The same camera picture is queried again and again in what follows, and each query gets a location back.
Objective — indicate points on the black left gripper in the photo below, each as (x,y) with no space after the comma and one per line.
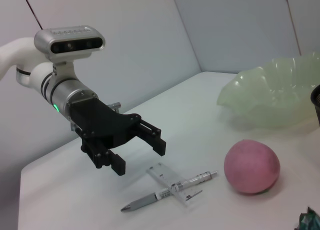
(100,122)

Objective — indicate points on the pink peach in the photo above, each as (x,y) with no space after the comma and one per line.
(251,166)

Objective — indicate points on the green plastic wrapper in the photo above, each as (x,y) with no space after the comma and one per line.
(310,220)

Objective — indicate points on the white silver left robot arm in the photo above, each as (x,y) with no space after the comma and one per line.
(27,65)

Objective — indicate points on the clear plastic ruler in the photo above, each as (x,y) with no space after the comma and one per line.
(165,176)

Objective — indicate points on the grey silver ballpoint pen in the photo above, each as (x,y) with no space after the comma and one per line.
(145,198)

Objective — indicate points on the translucent green fruit plate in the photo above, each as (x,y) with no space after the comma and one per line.
(270,95)

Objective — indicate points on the black mesh pen holder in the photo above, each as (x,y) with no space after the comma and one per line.
(316,105)

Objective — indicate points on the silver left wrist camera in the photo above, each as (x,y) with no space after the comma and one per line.
(70,43)

